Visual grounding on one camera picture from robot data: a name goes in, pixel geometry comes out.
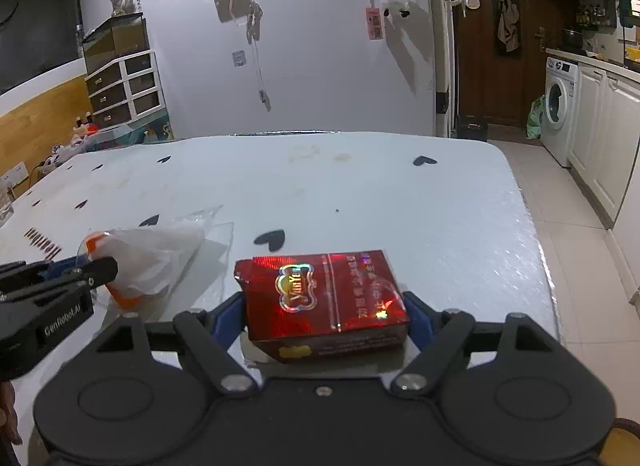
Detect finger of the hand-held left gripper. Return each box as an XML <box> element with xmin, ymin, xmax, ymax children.
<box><xmin>0</xmin><ymin>256</ymin><xmax>92</xmax><ymax>281</ymax></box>
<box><xmin>0</xmin><ymin>256</ymin><xmax>120</xmax><ymax>303</ymax></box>

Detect hanging apron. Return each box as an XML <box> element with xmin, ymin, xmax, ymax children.
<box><xmin>494</xmin><ymin>0</ymin><xmax>522</xmax><ymax>56</ymax></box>

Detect person's left forearm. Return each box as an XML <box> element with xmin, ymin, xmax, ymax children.
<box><xmin>0</xmin><ymin>380</ymin><xmax>23</xmax><ymax>447</ymax></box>

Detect glass tank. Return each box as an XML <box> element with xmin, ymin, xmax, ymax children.
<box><xmin>81</xmin><ymin>13</ymin><xmax>151</xmax><ymax>74</ymax></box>

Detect white drawer cabinet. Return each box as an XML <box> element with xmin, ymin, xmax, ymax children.
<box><xmin>84</xmin><ymin>50</ymin><xmax>168</xmax><ymax>127</ymax></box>

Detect white plastic bag orange print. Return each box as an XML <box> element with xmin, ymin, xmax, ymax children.
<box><xmin>77</xmin><ymin>206</ymin><xmax>236</xmax><ymax>309</ymax></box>

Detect spice bottle rack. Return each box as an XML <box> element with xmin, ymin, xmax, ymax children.
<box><xmin>575</xmin><ymin>2</ymin><xmax>616</xmax><ymax>29</ymax></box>

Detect white kitchen base cabinets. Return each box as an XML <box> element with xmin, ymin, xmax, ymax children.
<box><xmin>567</xmin><ymin>63</ymin><xmax>640</xmax><ymax>231</ymax></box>

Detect white refrigerator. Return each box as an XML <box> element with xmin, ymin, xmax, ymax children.
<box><xmin>422</xmin><ymin>0</ymin><xmax>457</xmax><ymax>139</ymax></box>

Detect green bag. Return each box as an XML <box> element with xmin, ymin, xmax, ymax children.
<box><xmin>525</xmin><ymin>94</ymin><xmax>547</xmax><ymax>141</ymax></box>

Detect yellow wastebasket with brown rim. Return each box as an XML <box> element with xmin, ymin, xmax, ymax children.
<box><xmin>597</xmin><ymin>416</ymin><xmax>640</xmax><ymax>466</ymax></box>

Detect white washing machine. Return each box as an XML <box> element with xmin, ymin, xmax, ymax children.
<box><xmin>542</xmin><ymin>56</ymin><xmax>581</xmax><ymax>169</ymax></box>

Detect pink hanging tag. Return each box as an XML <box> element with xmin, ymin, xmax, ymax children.
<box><xmin>365</xmin><ymin>6</ymin><xmax>385</xmax><ymax>40</ymax></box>

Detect dark wooden door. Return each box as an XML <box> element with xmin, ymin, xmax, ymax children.
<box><xmin>447</xmin><ymin>0</ymin><xmax>556</xmax><ymax>127</ymax></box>

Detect black bin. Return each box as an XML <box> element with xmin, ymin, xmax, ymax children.
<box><xmin>456</xmin><ymin>114</ymin><xmax>489</xmax><ymax>143</ymax></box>

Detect red shiny box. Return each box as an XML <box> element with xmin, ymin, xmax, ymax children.
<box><xmin>234</xmin><ymin>249</ymin><xmax>412</xmax><ymax>364</ymax></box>

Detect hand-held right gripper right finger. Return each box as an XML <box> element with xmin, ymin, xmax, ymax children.
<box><xmin>390</xmin><ymin>291</ymin><xmax>558</xmax><ymax>399</ymax></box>

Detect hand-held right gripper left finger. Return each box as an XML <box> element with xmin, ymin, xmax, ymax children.
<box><xmin>92</xmin><ymin>291</ymin><xmax>261</xmax><ymax>399</ymax></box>

